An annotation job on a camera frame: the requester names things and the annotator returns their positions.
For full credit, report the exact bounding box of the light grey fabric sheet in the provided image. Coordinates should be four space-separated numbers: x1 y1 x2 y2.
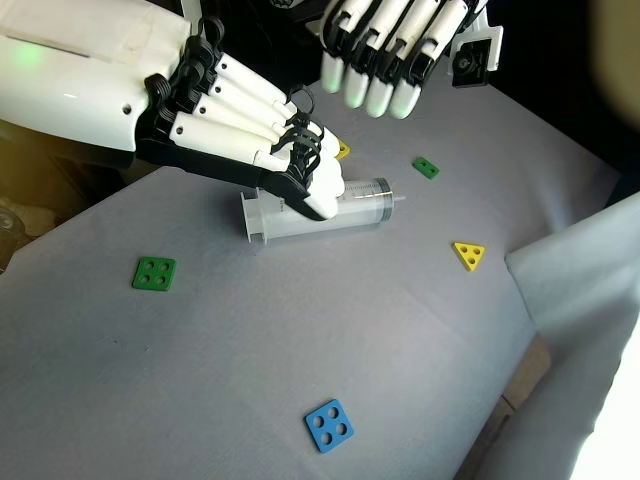
452 192 640 480

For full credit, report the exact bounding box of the large clear plastic syringe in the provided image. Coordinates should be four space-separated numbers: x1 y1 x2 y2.
239 177 407 246

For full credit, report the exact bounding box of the blue square four-hole block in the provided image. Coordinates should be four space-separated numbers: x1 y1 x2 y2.
303 398 357 455

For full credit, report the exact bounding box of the green square four-hole block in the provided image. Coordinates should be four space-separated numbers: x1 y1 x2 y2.
131 256 177 292

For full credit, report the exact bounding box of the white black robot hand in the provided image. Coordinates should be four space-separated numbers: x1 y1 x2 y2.
318 0 489 120
0 0 346 221

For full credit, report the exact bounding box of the grey table cloth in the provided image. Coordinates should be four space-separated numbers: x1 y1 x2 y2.
0 74 622 480

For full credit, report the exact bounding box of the small green two-hole block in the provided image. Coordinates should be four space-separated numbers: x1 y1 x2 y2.
411 156 441 180

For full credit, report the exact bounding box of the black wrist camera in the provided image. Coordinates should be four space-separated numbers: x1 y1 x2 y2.
449 24 505 89

